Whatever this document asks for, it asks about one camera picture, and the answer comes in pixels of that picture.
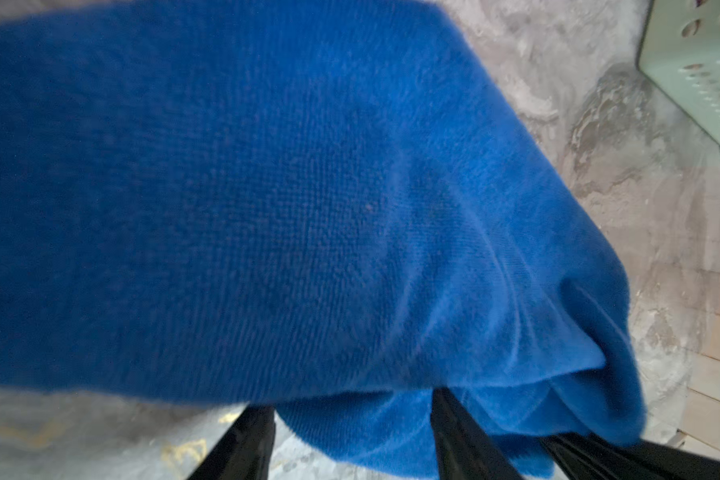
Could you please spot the mint green plastic basket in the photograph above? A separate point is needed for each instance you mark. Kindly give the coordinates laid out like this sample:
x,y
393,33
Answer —
x,y
680,54

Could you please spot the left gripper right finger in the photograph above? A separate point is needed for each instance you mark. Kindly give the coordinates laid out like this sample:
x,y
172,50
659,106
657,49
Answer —
x,y
463,450

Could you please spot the blue towel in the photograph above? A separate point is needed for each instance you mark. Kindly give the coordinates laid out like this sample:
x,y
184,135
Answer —
x,y
323,206

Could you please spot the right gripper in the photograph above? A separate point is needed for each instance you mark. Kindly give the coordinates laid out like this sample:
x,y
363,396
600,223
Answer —
x,y
591,457

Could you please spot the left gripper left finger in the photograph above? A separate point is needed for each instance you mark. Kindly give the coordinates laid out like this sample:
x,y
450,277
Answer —
x,y
244,452

